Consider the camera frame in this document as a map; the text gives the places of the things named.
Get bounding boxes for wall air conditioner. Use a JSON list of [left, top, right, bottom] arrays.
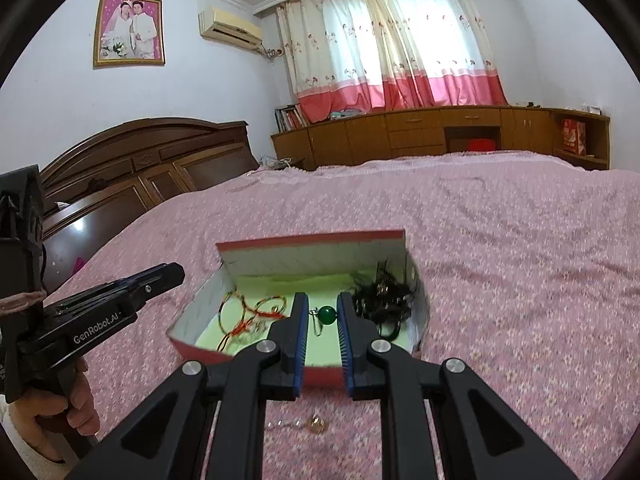
[[198, 6, 263, 52]]

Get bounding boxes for black feather hair accessory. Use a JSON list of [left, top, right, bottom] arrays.
[[350, 257, 421, 338]]

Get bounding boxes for long wooden cabinet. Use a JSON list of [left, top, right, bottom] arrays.
[[271, 106, 612, 171]]

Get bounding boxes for person's left forearm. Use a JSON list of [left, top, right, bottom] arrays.
[[0, 405, 68, 480]]

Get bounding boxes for person's left hand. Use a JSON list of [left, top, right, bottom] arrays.
[[7, 360, 98, 461]]

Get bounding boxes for pink floral bedspread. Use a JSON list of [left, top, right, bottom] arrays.
[[45, 152, 640, 480]]

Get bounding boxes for pink cardboard box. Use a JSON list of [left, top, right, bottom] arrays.
[[167, 230, 431, 388]]

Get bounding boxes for red gift box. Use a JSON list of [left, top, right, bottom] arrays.
[[560, 118, 587, 156]]

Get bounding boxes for row of books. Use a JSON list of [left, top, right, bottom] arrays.
[[275, 104, 308, 131]]

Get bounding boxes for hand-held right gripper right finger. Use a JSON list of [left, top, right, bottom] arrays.
[[336, 291, 581, 480]]

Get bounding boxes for framed wedding photo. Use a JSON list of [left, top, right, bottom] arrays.
[[93, 0, 166, 68]]

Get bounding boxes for brown wooden headboard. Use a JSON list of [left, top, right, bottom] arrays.
[[37, 119, 261, 291]]

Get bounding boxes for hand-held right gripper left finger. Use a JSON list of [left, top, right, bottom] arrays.
[[65, 292, 308, 480]]

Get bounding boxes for green bead pendant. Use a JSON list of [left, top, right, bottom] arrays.
[[310, 305, 338, 336]]

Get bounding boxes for red string bangle bracelets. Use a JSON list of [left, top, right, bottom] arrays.
[[217, 290, 291, 353]]

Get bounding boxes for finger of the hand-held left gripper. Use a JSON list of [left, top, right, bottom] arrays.
[[112, 262, 186, 311]]

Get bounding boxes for cream and pink curtain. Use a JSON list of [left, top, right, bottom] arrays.
[[276, 0, 508, 123]]

